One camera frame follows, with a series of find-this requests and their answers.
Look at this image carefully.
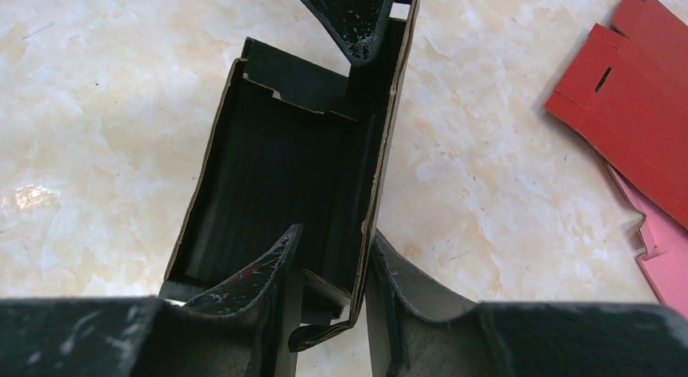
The black scratched right gripper finger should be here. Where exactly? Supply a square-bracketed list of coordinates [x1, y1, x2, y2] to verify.
[1, 225, 302, 376]

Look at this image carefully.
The black corrugated paper box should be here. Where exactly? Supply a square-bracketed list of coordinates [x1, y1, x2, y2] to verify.
[160, 0, 419, 352]

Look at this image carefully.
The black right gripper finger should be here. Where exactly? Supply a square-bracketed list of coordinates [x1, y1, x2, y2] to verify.
[365, 234, 687, 376]
[299, 0, 394, 66]

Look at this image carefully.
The red flat cardboard sheet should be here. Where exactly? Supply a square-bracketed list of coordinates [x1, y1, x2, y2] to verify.
[544, 0, 687, 225]

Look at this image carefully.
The pink flat cardboard sheet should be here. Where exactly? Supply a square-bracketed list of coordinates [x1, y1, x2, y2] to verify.
[608, 165, 687, 316]

